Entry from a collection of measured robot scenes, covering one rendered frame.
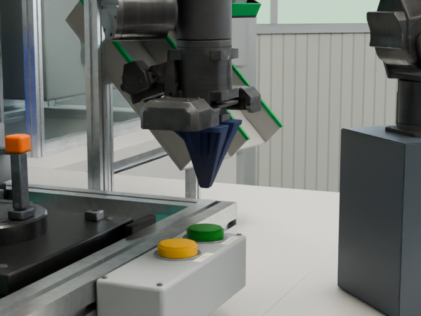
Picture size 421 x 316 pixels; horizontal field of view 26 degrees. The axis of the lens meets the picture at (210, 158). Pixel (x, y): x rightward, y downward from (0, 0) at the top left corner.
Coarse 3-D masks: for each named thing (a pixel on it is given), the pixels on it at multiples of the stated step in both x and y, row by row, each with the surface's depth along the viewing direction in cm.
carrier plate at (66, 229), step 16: (48, 224) 100; (64, 224) 100; (80, 224) 100; (96, 224) 100; (112, 224) 100; (32, 240) 93; (48, 240) 93; (64, 240) 93; (80, 240) 93; (96, 240) 95; (112, 240) 98; (0, 256) 87; (16, 256) 87; (32, 256) 87; (48, 256) 87; (64, 256) 90; (80, 256) 92; (0, 272) 82; (16, 272) 82; (32, 272) 85; (48, 272) 87; (0, 288) 82; (16, 288) 82
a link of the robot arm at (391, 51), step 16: (384, 0) 103; (400, 0) 100; (416, 0) 101; (368, 16) 104; (384, 16) 101; (400, 16) 100; (416, 16) 100; (384, 32) 103; (400, 32) 100; (416, 32) 100; (384, 48) 104; (400, 48) 100; (416, 48) 100; (400, 64) 104; (416, 64) 101
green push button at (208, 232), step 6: (192, 228) 97; (198, 228) 97; (204, 228) 97; (210, 228) 97; (216, 228) 97; (222, 228) 98; (192, 234) 96; (198, 234) 96; (204, 234) 96; (210, 234) 96; (216, 234) 96; (222, 234) 97; (198, 240) 96; (204, 240) 96; (210, 240) 96
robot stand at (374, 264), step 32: (352, 128) 110; (384, 128) 110; (352, 160) 108; (384, 160) 102; (416, 160) 99; (352, 192) 109; (384, 192) 102; (416, 192) 99; (352, 224) 109; (384, 224) 102; (416, 224) 100; (352, 256) 110; (384, 256) 103; (416, 256) 101; (352, 288) 110; (384, 288) 103; (416, 288) 101
